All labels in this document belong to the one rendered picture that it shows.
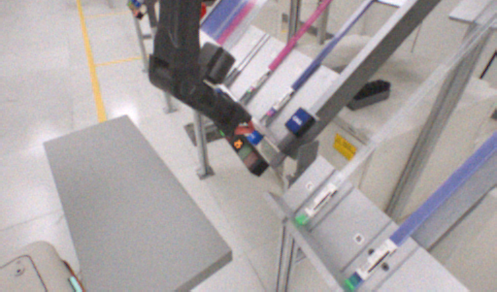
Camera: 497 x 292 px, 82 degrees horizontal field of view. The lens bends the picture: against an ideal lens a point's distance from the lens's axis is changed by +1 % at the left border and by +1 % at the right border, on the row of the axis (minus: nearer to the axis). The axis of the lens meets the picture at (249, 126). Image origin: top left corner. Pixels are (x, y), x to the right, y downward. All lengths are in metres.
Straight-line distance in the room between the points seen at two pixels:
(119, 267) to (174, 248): 0.10
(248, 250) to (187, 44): 0.99
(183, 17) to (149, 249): 0.43
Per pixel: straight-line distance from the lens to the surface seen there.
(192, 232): 0.63
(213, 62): 0.54
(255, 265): 1.26
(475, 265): 1.55
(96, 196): 0.76
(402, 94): 1.13
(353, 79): 0.63
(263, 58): 0.80
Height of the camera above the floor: 1.12
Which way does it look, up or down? 36 degrees down
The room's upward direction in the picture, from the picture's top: straight up
